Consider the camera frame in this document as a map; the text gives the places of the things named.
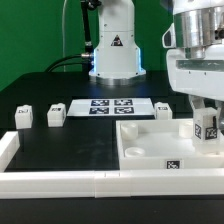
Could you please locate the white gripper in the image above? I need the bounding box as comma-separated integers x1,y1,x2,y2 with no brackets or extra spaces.
162,24,224,129

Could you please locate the thin white cable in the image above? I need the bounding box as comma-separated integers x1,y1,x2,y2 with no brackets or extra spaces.
61,0,69,73

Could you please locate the white U-shaped fence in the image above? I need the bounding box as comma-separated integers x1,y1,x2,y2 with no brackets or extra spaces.
0,131,224,199

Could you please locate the black cable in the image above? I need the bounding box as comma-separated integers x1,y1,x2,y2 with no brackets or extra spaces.
44,54,92,73

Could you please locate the white marker sheet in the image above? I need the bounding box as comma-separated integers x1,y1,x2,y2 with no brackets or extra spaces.
67,98,154,117

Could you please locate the white square tabletop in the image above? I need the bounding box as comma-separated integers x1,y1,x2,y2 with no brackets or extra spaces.
116,119,224,170

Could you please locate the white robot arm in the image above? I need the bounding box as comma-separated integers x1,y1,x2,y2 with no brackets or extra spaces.
89,0,224,130

